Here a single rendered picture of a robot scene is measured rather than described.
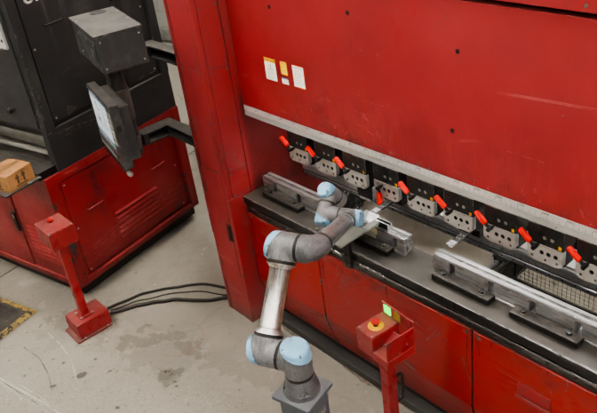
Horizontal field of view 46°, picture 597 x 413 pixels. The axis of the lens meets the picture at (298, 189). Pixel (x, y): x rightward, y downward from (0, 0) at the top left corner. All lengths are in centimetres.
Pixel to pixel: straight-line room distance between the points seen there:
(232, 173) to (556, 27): 211
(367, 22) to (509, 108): 71
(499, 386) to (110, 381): 225
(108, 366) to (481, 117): 276
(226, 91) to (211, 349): 157
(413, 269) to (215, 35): 153
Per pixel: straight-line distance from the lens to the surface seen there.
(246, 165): 402
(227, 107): 384
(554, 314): 302
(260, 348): 285
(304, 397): 290
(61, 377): 458
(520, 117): 265
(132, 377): 439
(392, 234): 340
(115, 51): 363
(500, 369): 321
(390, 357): 312
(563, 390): 305
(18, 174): 452
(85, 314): 477
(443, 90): 281
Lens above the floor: 287
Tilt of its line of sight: 29 degrees down
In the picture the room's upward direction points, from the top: 8 degrees counter-clockwise
